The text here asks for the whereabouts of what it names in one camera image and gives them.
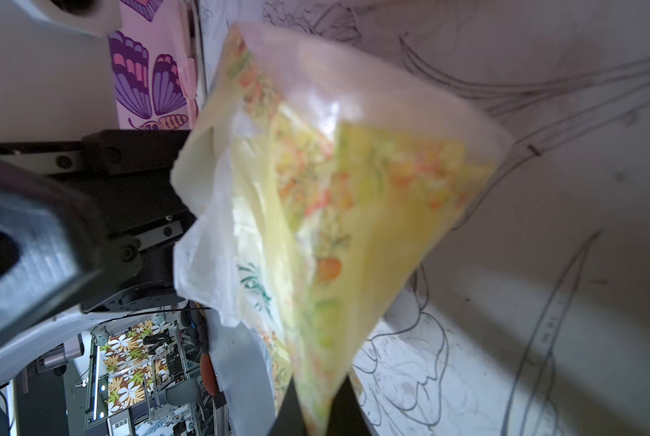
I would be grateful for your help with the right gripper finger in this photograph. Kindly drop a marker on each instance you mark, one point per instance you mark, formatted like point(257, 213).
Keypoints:
point(346, 417)

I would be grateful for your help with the yellow-green tissue pack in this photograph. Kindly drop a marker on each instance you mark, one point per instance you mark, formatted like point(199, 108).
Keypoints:
point(320, 177)

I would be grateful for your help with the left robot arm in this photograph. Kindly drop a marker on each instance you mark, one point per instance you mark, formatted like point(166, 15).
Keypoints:
point(95, 105)

